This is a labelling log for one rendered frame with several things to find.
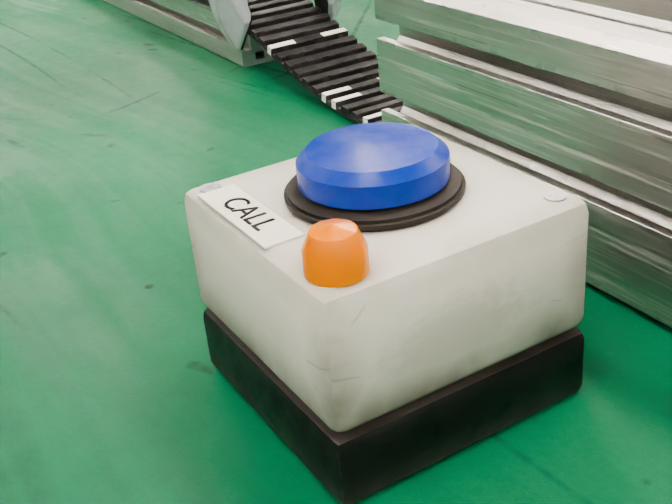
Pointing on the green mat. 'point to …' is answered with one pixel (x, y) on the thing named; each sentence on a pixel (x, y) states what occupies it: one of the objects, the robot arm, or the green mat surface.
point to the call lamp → (335, 254)
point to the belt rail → (194, 27)
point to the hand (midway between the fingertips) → (287, 20)
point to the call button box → (394, 315)
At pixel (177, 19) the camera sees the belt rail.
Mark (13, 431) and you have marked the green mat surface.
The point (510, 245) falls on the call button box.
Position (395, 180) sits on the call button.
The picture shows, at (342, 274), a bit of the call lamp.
